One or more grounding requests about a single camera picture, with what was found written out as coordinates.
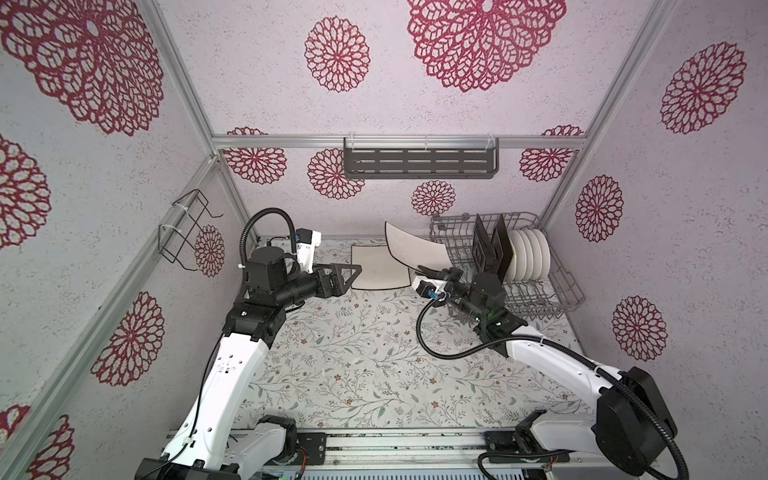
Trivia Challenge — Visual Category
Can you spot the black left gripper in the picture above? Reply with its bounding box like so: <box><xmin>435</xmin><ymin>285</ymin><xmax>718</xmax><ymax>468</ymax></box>
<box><xmin>275</xmin><ymin>262</ymin><xmax>360</xmax><ymax>309</ymax></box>

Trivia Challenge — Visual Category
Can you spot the white square plate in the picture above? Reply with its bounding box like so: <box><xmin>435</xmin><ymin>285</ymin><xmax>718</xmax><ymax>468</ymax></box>
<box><xmin>351</xmin><ymin>245</ymin><xmax>411</xmax><ymax>291</ymax></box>
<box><xmin>385</xmin><ymin>222</ymin><xmax>453</xmax><ymax>281</ymax></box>

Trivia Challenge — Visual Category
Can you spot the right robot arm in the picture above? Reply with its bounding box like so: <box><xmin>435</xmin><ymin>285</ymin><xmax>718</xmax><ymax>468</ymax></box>
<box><xmin>412</xmin><ymin>265</ymin><xmax>691</xmax><ymax>479</ymax></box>

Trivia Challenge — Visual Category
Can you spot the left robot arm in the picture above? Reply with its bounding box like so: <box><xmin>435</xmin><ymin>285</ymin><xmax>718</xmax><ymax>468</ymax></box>
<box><xmin>135</xmin><ymin>246</ymin><xmax>362</xmax><ymax>479</ymax></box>

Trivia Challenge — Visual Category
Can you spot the black square plate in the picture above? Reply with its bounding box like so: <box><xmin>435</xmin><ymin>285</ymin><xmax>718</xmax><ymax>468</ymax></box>
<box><xmin>491</xmin><ymin>214</ymin><xmax>513</xmax><ymax>282</ymax></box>
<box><xmin>472</xmin><ymin>214</ymin><xmax>497</xmax><ymax>274</ymax></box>

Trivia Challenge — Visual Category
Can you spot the floral table mat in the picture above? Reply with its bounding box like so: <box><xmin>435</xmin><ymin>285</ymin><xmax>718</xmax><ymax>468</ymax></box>
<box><xmin>234</xmin><ymin>288</ymin><xmax>587</xmax><ymax>429</ymax></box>

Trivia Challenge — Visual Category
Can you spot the white round plate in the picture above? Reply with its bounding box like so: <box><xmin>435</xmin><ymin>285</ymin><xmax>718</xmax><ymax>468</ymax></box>
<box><xmin>523</xmin><ymin>229</ymin><xmax>543</xmax><ymax>280</ymax></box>
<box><xmin>532</xmin><ymin>229</ymin><xmax>551</xmax><ymax>280</ymax></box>
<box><xmin>517</xmin><ymin>230</ymin><xmax>534</xmax><ymax>281</ymax></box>
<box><xmin>506</xmin><ymin>230</ymin><xmax>526</xmax><ymax>282</ymax></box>

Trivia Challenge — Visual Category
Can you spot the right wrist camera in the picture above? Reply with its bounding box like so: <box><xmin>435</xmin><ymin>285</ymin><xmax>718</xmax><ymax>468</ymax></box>
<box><xmin>411</xmin><ymin>275</ymin><xmax>448</xmax><ymax>304</ymax></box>

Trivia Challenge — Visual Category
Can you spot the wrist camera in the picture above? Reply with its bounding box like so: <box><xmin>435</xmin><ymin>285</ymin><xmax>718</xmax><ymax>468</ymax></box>
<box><xmin>296</xmin><ymin>228</ymin><xmax>322</xmax><ymax>274</ymax></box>
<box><xmin>411</xmin><ymin>275</ymin><xmax>448</xmax><ymax>304</ymax></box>

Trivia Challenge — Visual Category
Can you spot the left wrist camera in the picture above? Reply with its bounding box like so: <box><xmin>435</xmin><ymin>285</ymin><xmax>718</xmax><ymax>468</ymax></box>
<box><xmin>296</xmin><ymin>228</ymin><xmax>322</xmax><ymax>274</ymax></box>

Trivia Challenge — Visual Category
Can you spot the grey wire dish rack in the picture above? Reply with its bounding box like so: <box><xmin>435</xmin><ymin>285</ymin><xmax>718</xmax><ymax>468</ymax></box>
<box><xmin>430</xmin><ymin>212</ymin><xmax>585</xmax><ymax>319</ymax></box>

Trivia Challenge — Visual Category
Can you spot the grey wall shelf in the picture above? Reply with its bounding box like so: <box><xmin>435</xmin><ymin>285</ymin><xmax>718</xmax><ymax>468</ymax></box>
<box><xmin>342</xmin><ymin>138</ymin><xmax>499</xmax><ymax>180</ymax></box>

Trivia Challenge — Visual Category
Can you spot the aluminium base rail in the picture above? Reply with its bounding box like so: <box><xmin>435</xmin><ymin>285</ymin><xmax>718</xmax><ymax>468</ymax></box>
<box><xmin>152</xmin><ymin>413</ymin><xmax>661</xmax><ymax>480</ymax></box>

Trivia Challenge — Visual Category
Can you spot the black wire wall holder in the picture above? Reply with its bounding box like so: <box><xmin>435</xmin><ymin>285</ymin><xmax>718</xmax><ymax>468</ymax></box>
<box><xmin>156</xmin><ymin>188</ymin><xmax>222</xmax><ymax>272</ymax></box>

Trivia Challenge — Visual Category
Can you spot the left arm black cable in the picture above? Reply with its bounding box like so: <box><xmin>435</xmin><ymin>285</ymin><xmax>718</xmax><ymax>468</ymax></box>
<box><xmin>134</xmin><ymin>206</ymin><xmax>299</xmax><ymax>480</ymax></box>

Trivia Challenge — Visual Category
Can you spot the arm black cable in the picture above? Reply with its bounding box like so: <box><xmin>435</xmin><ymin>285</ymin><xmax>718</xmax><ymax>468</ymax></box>
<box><xmin>415</xmin><ymin>296</ymin><xmax>691</xmax><ymax>480</ymax></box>
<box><xmin>134</xmin><ymin>206</ymin><xmax>299</xmax><ymax>480</ymax></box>

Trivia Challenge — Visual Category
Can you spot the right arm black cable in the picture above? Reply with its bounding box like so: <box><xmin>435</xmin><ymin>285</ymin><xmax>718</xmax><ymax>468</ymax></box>
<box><xmin>415</xmin><ymin>296</ymin><xmax>691</xmax><ymax>480</ymax></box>

